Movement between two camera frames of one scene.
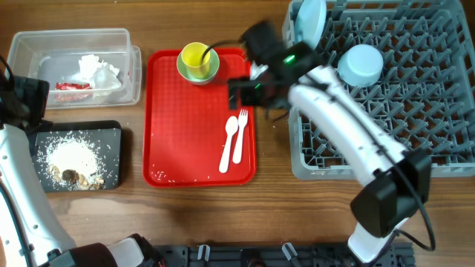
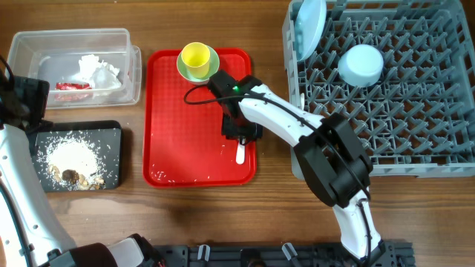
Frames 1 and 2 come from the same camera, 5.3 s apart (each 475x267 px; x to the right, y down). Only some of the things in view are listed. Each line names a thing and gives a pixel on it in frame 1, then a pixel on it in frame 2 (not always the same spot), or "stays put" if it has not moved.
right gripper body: [253, 93] → [239, 129]
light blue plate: [310, 21] stays put
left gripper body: [33, 94] stays put
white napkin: [100, 75] stays put
